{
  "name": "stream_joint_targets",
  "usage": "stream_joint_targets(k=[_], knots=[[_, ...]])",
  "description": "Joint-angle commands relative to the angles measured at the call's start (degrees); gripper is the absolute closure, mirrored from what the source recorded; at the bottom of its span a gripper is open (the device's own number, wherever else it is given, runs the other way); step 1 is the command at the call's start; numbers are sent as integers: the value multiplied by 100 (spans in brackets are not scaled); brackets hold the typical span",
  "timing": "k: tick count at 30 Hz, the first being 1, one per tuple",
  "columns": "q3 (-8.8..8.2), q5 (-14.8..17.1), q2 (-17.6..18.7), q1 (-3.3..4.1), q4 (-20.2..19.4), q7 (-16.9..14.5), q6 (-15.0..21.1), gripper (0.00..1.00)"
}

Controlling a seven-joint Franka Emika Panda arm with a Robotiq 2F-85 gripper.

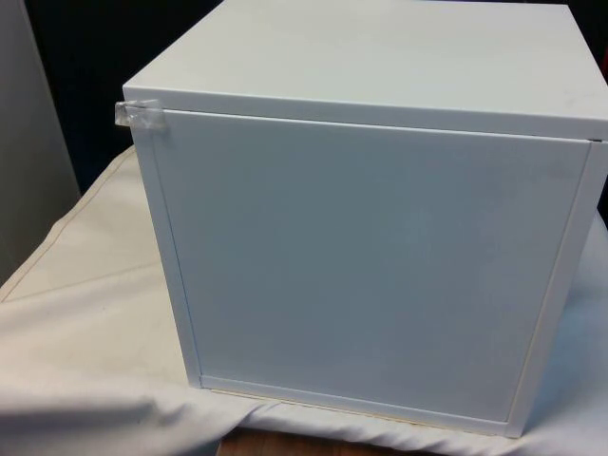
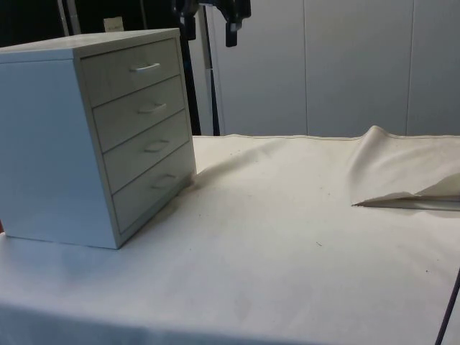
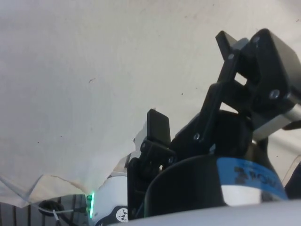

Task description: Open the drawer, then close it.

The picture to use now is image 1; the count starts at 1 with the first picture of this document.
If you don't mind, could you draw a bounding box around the clear tape piece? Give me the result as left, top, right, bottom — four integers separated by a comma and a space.
114, 100, 168, 131

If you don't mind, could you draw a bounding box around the pale grey locker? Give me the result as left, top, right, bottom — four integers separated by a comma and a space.
0, 0, 83, 287

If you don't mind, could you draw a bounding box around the white chest of drawers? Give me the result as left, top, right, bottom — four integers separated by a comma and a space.
122, 0, 608, 426

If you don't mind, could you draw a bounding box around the black cabinet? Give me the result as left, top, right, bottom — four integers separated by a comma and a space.
27, 0, 230, 192

